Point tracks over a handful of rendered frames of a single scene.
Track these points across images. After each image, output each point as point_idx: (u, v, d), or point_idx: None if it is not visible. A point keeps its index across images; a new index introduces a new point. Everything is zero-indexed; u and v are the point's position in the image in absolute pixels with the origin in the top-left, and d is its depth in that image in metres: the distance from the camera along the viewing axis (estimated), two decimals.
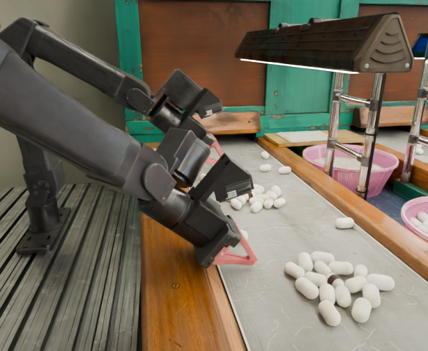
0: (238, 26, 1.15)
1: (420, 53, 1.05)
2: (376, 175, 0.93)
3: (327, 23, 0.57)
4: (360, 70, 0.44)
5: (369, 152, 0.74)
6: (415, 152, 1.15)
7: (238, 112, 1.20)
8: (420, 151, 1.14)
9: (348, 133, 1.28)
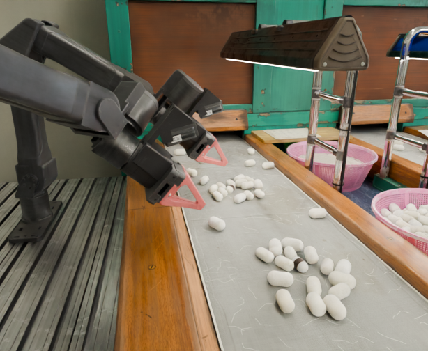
0: (226, 26, 1.19)
1: (399, 53, 1.09)
2: (355, 170, 0.97)
3: (297, 24, 0.61)
4: (318, 68, 0.49)
5: (344, 146, 0.78)
6: (396, 149, 1.20)
7: (226, 110, 1.24)
8: (401, 147, 1.18)
9: (334, 130, 1.32)
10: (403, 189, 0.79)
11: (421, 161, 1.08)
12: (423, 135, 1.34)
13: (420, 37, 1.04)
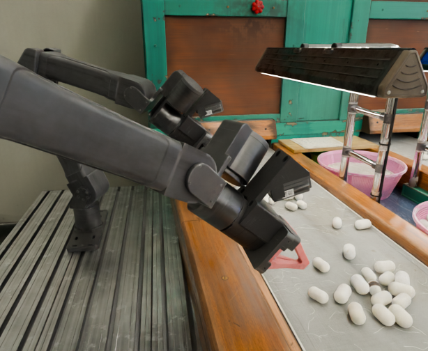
0: (256, 40, 1.24)
1: (426, 67, 1.14)
2: (386, 180, 1.02)
3: (350, 50, 0.65)
4: (383, 96, 0.53)
5: (383, 160, 0.83)
6: None
7: (255, 120, 1.29)
8: (426, 157, 1.22)
9: (358, 139, 1.36)
10: None
11: None
12: None
13: None
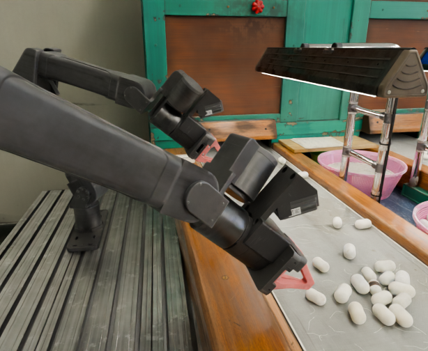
0: (256, 40, 1.24)
1: (426, 67, 1.14)
2: (387, 180, 1.02)
3: (350, 49, 0.65)
4: (383, 95, 0.53)
5: (383, 159, 0.83)
6: None
7: (256, 120, 1.29)
8: (426, 157, 1.22)
9: (358, 138, 1.36)
10: None
11: None
12: None
13: None
